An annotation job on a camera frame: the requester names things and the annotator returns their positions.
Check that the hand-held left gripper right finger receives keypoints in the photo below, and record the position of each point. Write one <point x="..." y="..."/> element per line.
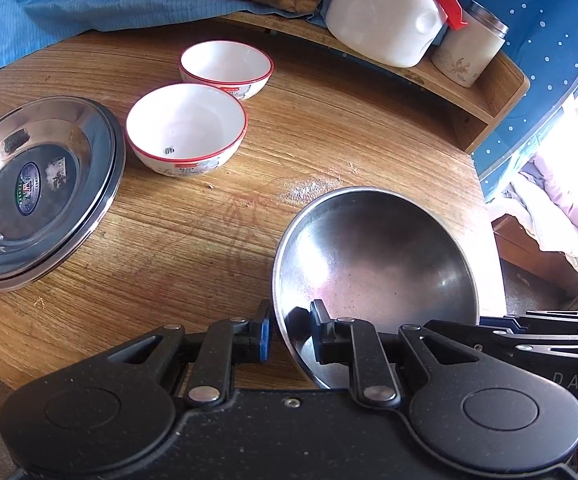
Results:
<point x="322" y="336"/>

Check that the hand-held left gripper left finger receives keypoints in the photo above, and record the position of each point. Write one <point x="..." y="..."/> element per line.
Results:
<point x="265" y="334"/>

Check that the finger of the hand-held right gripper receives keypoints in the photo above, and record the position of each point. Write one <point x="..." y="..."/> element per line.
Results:
<point x="494" y="342"/>
<point x="559" y="321"/>

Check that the steel bowl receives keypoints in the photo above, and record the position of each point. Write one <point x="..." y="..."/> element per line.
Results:
<point x="374" y="260"/>

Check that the steel plate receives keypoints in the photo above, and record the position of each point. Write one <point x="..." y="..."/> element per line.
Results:
<point x="103" y="213"/>
<point x="123" y="162"/>
<point x="39" y="190"/>

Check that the white bowl with red rim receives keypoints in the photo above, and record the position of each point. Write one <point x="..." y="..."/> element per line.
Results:
<point x="186" y="125"/>
<point x="226" y="62"/>

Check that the pale quilt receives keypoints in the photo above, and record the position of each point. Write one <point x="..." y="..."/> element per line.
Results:
<point x="564" y="210"/>

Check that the wooden shelf riser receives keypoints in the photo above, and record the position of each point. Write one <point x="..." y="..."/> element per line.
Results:
<point x="489" y="95"/>

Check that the white thermos cup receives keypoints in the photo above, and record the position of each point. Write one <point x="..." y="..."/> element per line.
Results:
<point x="464" y="55"/>

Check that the blue polka-dot printed curtain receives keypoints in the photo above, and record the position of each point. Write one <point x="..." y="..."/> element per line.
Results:
<point x="534" y="35"/>

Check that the white jug with blue lid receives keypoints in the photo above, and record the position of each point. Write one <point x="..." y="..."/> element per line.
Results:
<point x="384" y="15"/>

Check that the plain blue cloth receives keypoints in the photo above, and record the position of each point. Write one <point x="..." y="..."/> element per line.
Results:
<point x="69" y="5"/>

